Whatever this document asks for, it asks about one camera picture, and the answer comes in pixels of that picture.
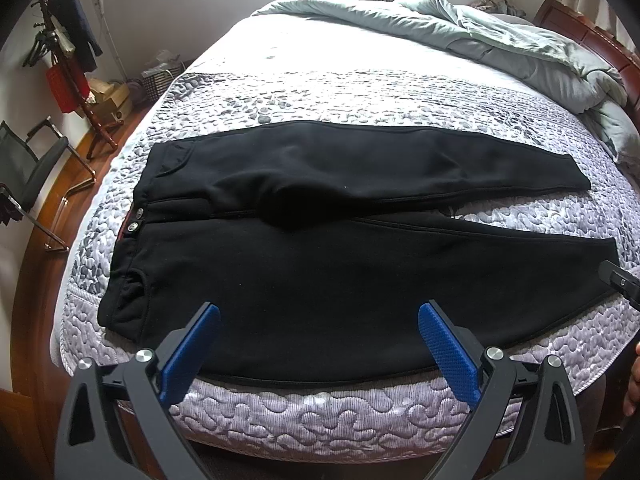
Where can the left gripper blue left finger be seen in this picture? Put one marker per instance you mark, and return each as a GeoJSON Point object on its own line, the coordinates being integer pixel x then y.
{"type": "Point", "coordinates": [183, 352]}

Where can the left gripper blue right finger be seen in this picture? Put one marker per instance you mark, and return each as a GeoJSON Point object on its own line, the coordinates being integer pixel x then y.
{"type": "Point", "coordinates": [453, 360]}

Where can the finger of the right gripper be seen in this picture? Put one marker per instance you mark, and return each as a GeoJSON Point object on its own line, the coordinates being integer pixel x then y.
{"type": "Point", "coordinates": [621, 281]}

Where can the black pants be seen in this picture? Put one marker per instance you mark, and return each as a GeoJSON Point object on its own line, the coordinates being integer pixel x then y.
{"type": "Point", "coordinates": [319, 242]}

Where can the person's right hand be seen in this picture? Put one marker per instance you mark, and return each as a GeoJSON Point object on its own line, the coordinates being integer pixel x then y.
{"type": "Point", "coordinates": [632, 396]}

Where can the grey-green duvet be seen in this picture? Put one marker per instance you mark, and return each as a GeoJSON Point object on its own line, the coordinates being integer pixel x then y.
{"type": "Point", "coordinates": [571, 75]}

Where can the black mesh chair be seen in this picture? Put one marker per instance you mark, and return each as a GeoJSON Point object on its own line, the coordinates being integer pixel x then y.
{"type": "Point", "coordinates": [23, 174]}

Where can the wooden coat rack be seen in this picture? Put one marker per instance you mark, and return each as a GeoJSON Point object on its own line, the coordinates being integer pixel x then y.
{"type": "Point", "coordinates": [102, 133]}

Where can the cardboard box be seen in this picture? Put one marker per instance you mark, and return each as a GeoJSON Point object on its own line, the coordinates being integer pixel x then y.
{"type": "Point", "coordinates": [112, 102]}

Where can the dark wooden headboard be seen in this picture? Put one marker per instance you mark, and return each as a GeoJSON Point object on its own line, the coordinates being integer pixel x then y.
{"type": "Point", "coordinates": [560, 18]}

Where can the red bag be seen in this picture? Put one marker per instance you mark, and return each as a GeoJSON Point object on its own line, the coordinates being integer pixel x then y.
{"type": "Point", "coordinates": [66, 97]}

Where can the grey quilted mattress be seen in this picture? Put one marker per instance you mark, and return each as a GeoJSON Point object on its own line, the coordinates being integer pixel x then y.
{"type": "Point", "coordinates": [276, 67]}

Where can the wire basket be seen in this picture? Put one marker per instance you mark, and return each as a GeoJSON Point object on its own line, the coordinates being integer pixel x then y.
{"type": "Point", "coordinates": [156, 80]}

